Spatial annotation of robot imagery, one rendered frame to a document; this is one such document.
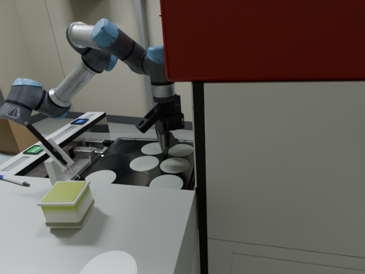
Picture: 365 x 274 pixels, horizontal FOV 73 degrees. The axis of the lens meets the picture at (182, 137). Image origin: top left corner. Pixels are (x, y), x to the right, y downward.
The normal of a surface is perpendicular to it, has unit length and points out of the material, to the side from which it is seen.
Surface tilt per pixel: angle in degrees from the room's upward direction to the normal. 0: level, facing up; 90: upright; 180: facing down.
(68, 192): 0
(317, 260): 90
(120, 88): 90
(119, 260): 0
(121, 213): 0
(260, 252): 90
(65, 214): 90
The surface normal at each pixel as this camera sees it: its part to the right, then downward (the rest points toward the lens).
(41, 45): -0.36, 0.41
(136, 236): -0.06, -0.91
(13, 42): 0.93, 0.10
